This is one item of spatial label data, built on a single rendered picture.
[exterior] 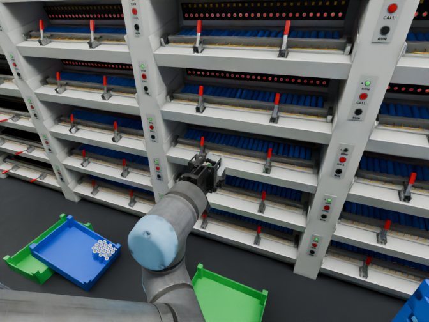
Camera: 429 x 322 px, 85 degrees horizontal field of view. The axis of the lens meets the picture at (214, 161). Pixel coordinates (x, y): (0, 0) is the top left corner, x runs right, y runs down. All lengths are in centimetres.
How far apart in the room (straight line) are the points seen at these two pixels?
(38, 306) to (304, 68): 72
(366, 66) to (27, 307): 78
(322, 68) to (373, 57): 11
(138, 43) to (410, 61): 79
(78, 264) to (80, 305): 94
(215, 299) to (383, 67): 97
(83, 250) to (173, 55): 96
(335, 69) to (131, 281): 110
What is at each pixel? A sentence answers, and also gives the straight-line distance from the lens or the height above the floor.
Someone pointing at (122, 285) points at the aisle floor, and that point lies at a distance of 121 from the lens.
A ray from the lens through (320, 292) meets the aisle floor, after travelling 121.
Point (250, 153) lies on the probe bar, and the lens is 93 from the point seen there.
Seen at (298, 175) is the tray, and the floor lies 50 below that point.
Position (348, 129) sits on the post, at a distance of 79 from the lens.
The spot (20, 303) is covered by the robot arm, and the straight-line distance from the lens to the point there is 34.
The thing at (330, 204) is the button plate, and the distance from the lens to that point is 93.
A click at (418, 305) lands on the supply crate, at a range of 66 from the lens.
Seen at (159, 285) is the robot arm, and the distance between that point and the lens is 51.
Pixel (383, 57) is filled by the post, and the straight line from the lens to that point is 75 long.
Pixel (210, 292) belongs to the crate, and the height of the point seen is 0.
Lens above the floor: 98
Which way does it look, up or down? 31 degrees down
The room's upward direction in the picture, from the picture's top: straight up
